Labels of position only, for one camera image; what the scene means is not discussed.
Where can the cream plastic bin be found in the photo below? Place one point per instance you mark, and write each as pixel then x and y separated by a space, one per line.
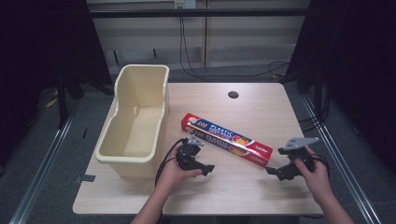
pixel 137 137

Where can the black tape piece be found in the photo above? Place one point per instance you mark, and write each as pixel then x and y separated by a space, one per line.
pixel 84 178

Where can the red and blue plastic wrap box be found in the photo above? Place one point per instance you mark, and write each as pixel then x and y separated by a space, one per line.
pixel 218 135

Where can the metal floor rail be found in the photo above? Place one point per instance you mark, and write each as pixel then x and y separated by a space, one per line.
pixel 40 174
pixel 339 161

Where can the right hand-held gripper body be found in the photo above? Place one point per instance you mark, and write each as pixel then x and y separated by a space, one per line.
pixel 297 152

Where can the white wall socket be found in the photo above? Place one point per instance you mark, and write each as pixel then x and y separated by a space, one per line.
pixel 185 4

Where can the black metal stand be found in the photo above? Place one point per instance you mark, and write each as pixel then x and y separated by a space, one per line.
pixel 62 99

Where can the yellow floor tape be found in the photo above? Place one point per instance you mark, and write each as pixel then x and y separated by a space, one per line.
pixel 52 101

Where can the person's left hand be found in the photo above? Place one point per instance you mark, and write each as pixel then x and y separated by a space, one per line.
pixel 172 174

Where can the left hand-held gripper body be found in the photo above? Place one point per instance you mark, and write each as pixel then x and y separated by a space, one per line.
pixel 188 154

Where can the person's right hand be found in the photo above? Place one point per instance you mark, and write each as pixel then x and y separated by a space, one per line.
pixel 316 180

